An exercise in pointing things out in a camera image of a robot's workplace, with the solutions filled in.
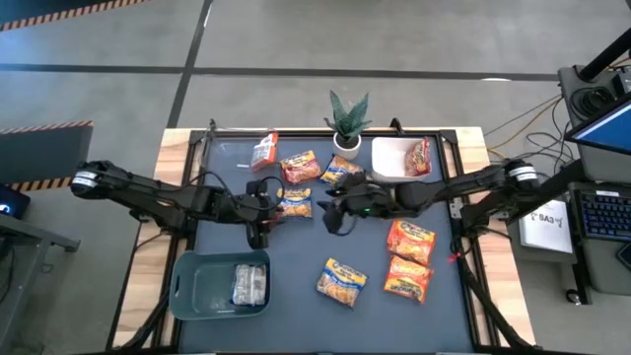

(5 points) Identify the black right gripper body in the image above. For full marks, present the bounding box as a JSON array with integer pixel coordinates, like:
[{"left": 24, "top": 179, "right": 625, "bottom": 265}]
[{"left": 344, "top": 185, "right": 401, "bottom": 221}]

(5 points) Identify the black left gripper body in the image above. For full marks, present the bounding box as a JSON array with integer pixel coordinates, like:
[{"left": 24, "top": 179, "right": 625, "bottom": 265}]
[{"left": 216, "top": 189, "right": 270, "bottom": 228}]

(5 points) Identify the blue Maruchan ramen pack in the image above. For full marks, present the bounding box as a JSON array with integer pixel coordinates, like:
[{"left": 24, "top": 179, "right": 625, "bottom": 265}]
[
  {"left": 276, "top": 185, "right": 315, "bottom": 220},
  {"left": 319, "top": 155, "right": 366, "bottom": 188},
  {"left": 315, "top": 256, "right": 370, "bottom": 309}
]

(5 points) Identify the orange Maruchan ramen pack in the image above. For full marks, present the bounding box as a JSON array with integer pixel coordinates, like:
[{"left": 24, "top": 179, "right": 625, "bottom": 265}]
[
  {"left": 383, "top": 254, "right": 435, "bottom": 304},
  {"left": 249, "top": 131, "right": 280, "bottom": 174},
  {"left": 386, "top": 220, "right": 438, "bottom": 267}
]

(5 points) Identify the silver foil packet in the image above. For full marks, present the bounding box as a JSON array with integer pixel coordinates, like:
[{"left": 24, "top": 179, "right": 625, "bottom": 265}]
[{"left": 231, "top": 263, "right": 268, "bottom": 307}]

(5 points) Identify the teal plastic bin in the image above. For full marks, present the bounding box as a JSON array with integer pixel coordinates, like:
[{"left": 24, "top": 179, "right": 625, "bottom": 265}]
[{"left": 168, "top": 248, "right": 272, "bottom": 321}]

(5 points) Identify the snake plant in white pot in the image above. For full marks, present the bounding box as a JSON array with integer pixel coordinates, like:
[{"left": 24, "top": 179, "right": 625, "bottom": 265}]
[{"left": 322, "top": 90, "right": 374, "bottom": 162}]

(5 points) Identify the white plastic bin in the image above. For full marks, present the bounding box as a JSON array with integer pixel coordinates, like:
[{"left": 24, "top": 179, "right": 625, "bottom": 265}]
[{"left": 369, "top": 136, "right": 433, "bottom": 184}]

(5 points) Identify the clear plastic bin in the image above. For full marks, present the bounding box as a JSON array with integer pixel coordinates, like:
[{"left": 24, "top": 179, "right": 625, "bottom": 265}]
[{"left": 199, "top": 128, "right": 280, "bottom": 174}]

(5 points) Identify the blue-grey table mat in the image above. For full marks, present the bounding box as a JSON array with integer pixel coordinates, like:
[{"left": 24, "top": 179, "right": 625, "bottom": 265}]
[{"left": 179, "top": 135, "right": 474, "bottom": 354}]

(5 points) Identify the white SA3 paper sign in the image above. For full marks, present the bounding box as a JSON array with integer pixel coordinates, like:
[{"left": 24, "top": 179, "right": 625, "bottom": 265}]
[{"left": 518, "top": 198, "right": 577, "bottom": 255}]

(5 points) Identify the black hazard-striped floor mat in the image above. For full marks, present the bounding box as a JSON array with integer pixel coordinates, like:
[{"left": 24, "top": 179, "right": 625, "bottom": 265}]
[
  {"left": 0, "top": 120, "right": 95, "bottom": 193},
  {"left": 0, "top": 0, "right": 149, "bottom": 32}
]

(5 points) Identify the grey metal desk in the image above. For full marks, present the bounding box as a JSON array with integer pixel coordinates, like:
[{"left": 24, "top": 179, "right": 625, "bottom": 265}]
[{"left": 0, "top": 211, "right": 83, "bottom": 355}]

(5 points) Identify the black computer with blue light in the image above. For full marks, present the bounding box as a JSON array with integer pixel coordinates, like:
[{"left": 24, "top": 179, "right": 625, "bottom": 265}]
[{"left": 0, "top": 184, "right": 32, "bottom": 221}]

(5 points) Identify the black backlit keyboard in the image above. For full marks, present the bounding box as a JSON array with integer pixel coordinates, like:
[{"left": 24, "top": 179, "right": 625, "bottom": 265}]
[{"left": 576, "top": 188, "right": 631, "bottom": 244}]

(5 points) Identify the grey equipment cart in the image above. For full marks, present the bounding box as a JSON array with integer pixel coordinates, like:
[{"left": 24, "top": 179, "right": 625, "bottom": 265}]
[{"left": 556, "top": 63, "right": 631, "bottom": 297}]

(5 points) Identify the computer monitor with blue screen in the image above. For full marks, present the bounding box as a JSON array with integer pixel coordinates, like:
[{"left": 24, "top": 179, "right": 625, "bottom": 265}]
[{"left": 565, "top": 96, "right": 631, "bottom": 158}]

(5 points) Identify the black metal pole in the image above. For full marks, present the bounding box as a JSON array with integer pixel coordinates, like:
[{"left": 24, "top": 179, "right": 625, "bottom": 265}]
[{"left": 577, "top": 38, "right": 631, "bottom": 84}]

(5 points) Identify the coiled black cable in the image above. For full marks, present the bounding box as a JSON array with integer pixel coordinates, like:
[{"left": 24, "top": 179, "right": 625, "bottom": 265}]
[{"left": 570, "top": 86, "right": 616, "bottom": 118}]

